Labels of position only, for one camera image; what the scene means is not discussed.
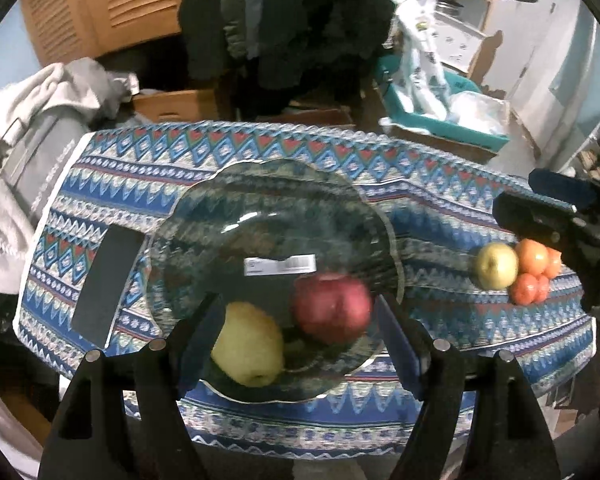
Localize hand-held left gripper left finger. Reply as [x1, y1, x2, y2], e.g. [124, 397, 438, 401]
[37, 292, 228, 480]

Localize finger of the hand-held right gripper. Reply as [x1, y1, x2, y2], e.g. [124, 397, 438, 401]
[492, 191, 578, 256]
[528, 167, 600, 213]

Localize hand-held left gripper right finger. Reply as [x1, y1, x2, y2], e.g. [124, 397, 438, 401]
[375, 292, 563, 480]

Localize large orange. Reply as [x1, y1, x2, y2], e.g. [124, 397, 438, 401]
[516, 239, 551, 277]

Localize red apple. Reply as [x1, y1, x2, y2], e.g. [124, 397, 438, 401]
[290, 272, 373, 346]

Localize clear glass plate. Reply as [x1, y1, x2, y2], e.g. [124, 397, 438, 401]
[147, 157, 406, 406]

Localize yellow pear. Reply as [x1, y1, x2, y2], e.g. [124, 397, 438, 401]
[211, 301, 286, 388]

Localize yellow-green apple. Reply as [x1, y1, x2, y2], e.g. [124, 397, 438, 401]
[475, 242, 520, 291]

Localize teal storage box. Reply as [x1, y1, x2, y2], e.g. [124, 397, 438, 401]
[375, 55, 511, 152]

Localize clear plastic bag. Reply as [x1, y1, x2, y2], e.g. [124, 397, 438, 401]
[447, 91, 511, 136]

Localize large cardboard box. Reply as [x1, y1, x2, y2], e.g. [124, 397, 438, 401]
[380, 119, 501, 163]

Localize black rectangular sheet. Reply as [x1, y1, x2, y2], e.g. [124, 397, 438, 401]
[71, 225, 146, 348]

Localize white perforated basket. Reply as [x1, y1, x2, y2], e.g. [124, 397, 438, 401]
[432, 10, 488, 68]

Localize wooden shelf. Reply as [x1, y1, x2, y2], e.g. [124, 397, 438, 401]
[402, 0, 506, 77]

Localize white printed bag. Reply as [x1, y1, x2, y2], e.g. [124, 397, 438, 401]
[380, 0, 453, 121]

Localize blue patterned tablecloth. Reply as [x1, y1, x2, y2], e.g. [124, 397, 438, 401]
[12, 120, 596, 461]

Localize white knitted cloth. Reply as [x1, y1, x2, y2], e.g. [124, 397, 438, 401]
[0, 165, 42, 296]

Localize grey printed fabric bag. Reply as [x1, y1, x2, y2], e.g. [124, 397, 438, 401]
[2, 110, 88, 226]

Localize small cardboard box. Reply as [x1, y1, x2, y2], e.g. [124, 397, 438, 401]
[132, 89, 218, 123]

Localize light grey sweatshirt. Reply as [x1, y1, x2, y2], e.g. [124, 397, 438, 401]
[0, 57, 141, 181]

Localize dark hanging clothes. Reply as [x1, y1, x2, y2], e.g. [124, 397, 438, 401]
[180, 0, 396, 92]

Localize wooden louvered cabinet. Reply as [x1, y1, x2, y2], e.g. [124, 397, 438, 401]
[20, 0, 191, 68]

